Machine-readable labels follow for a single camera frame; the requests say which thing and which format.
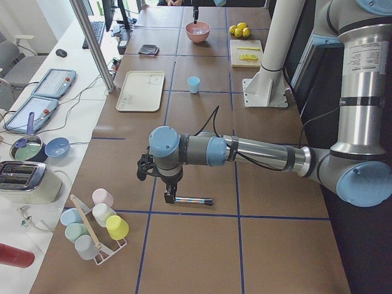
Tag yellow lemon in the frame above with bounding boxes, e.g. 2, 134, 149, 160
234, 28, 243, 38
242, 27, 251, 38
237, 22, 247, 29
229, 25, 237, 34

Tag ice cubes in bowl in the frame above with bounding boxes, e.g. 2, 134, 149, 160
188, 23, 208, 35

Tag lemon slices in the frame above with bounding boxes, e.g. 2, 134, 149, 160
238, 53, 258, 61

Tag steel muddler black tip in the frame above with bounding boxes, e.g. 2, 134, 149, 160
174, 197, 213, 206

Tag blue bowl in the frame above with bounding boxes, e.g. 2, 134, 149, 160
45, 137, 70, 158

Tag blue saucepan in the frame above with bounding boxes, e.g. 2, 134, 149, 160
10, 111, 48, 162

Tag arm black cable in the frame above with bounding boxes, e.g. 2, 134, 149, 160
195, 105, 292, 172

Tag white cup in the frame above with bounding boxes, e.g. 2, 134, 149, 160
92, 203, 117, 228

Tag aluminium frame post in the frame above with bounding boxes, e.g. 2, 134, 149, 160
70, 0, 115, 93

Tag yellow plastic knife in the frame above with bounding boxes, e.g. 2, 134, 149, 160
237, 47, 261, 51

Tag grey folded cloth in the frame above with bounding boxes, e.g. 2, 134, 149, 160
138, 44, 159, 56

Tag grey cup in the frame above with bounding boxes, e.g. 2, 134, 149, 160
75, 235, 99, 260

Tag pink cup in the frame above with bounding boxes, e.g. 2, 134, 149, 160
92, 188, 114, 207

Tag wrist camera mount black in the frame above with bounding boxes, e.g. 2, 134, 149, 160
137, 146, 159, 181

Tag white cup rack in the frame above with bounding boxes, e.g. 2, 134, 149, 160
69, 194, 127, 265

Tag yellow cup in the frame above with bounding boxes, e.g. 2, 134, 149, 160
106, 215, 129, 240

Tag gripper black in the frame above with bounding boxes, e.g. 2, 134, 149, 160
157, 165, 183, 203

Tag light blue rack cup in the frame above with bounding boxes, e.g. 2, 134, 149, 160
60, 208, 83, 226

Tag cream bear tray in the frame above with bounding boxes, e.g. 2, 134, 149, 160
116, 70, 165, 112

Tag red bottle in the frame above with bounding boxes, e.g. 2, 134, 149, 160
1, 243, 35, 268

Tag black keyboard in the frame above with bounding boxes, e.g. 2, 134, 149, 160
90, 21, 105, 45

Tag white pedestal column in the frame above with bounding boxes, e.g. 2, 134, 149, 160
243, 0, 305, 108

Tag black computer mouse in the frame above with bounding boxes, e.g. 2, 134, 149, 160
55, 49, 67, 58

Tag pink bowl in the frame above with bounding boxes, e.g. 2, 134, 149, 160
185, 21, 211, 43

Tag black monitor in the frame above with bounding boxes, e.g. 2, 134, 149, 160
102, 0, 130, 32

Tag mint green cup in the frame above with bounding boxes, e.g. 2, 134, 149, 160
64, 223, 89, 243

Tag teach pendant tablet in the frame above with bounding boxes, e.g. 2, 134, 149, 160
4, 96, 59, 134
32, 69, 77, 99

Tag wooden cutting board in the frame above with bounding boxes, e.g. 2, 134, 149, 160
230, 40, 263, 68

